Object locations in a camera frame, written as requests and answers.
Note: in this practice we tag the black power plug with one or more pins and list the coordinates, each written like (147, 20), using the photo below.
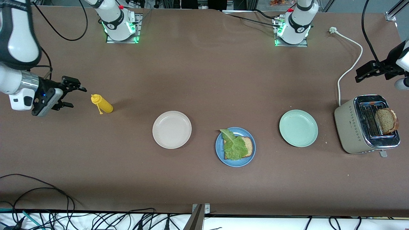
(139, 225)
(166, 224)

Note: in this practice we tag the orange package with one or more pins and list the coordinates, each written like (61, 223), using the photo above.
(278, 2)

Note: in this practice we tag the slanted aluminium strut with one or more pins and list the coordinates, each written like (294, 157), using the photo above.
(327, 5)

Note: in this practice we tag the beige chrome toaster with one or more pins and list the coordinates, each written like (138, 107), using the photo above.
(350, 127)

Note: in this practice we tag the yellow mustard squeeze bottle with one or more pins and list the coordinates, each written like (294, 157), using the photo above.
(104, 103)

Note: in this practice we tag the beige round plate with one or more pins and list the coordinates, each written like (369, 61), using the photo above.
(172, 129)

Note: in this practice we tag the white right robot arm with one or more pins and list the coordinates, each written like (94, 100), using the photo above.
(19, 44)

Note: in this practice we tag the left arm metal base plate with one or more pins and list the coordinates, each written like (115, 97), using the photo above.
(302, 45)

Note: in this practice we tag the green lettuce leaf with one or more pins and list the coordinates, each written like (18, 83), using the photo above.
(235, 148)

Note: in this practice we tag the brown bread slice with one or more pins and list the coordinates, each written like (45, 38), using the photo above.
(386, 121)
(249, 147)

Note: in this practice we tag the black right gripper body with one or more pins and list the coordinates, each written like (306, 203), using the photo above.
(48, 86)

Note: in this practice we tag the aluminium frame profile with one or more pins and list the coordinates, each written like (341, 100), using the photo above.
(391, 14)

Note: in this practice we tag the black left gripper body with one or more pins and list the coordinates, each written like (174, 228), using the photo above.
(387, 65)

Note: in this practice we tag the brown table cover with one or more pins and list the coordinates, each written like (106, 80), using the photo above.
(204, 80)

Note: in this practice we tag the aluminium post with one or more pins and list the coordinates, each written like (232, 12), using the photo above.
(195, 220)

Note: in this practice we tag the small metal bracket plate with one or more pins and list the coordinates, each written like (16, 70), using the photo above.
(207, 209)

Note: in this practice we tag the blue round plate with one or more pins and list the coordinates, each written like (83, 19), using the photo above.
(235, 163)

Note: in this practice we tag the green round plate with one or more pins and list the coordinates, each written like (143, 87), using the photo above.
(298, 127)

